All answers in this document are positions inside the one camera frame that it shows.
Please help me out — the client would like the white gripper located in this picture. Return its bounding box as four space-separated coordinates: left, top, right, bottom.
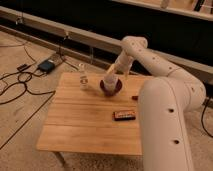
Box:
106 53 134 77

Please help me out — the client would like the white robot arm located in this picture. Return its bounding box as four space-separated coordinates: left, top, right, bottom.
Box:
108 36 206 171

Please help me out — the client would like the dark red ceramic bowl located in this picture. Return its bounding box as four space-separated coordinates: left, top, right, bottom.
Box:
100 79 122 97

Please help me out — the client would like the red chili pepper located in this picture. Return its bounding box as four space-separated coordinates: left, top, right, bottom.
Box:
132 96 138 101

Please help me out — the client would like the black rectangular box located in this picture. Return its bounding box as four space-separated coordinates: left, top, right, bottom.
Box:
113 110 136 121

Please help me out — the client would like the wooden table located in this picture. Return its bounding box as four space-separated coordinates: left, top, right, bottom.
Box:
35 72 154 168

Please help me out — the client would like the black power adapter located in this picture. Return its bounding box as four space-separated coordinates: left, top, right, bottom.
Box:
38 60 55 73

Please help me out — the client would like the small black plug box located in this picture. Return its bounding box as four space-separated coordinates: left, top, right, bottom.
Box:
17 64 29 72

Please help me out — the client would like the black floor cable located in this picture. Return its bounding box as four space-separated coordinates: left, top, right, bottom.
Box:
0 43 56 106

